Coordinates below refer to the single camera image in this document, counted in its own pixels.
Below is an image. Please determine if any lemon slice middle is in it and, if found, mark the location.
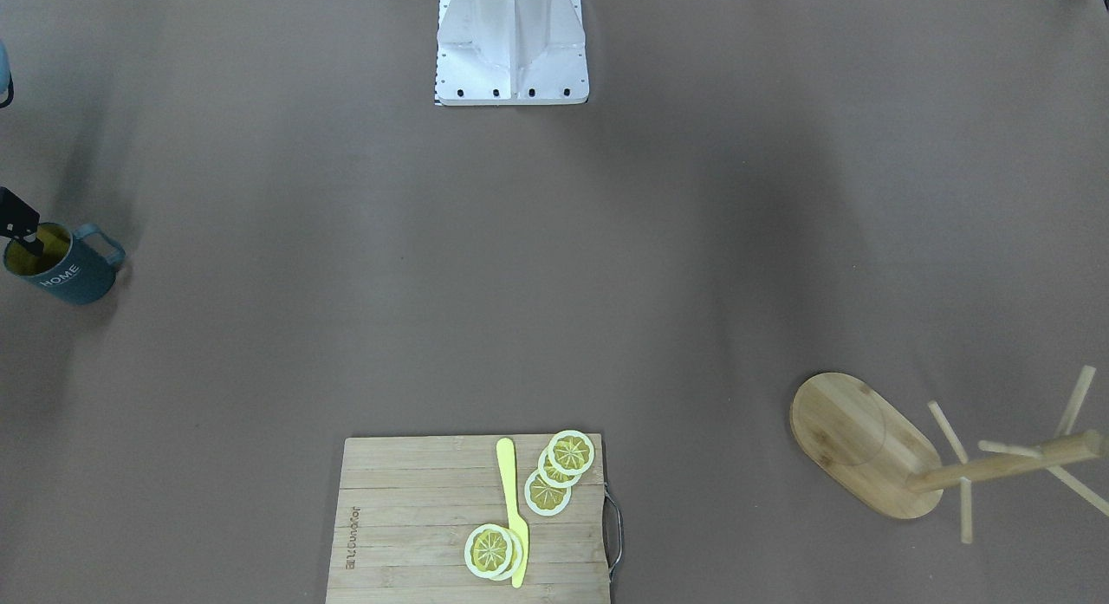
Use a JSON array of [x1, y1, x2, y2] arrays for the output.
[[537, 447, 582, 489]]

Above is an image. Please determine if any lemon slice behind front slice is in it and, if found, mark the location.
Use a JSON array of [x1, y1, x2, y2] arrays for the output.
[[490, 529, 523, 581]]

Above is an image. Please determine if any dark teal HOME mug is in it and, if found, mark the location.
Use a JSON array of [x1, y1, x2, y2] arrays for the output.
[[3, 222, 126, 305]]

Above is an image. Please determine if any bamboo cutting board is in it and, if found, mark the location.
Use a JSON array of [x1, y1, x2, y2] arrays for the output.
[[326, 433, 622, 603]]

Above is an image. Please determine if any large front lemon slice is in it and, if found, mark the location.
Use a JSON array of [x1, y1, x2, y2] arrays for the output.
[[464, 523, 511, 580]]

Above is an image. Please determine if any lemon slice top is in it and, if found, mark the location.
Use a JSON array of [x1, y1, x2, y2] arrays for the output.
[[547, 429, 597, 477]]

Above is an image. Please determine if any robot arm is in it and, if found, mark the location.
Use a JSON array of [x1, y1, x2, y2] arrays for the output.
[[1, 42, 44, 257]]

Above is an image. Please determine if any lemon slice lower of three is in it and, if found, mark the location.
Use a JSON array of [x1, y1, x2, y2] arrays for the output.
[[523, 470, 572, 516]]

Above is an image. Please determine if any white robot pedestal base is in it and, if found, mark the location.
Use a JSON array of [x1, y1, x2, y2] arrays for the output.
[[433, 0, 590, 108]]

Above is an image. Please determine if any wooden mug tree rack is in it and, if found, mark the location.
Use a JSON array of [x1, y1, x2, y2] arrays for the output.
[[788, 366, 1106, 544]]

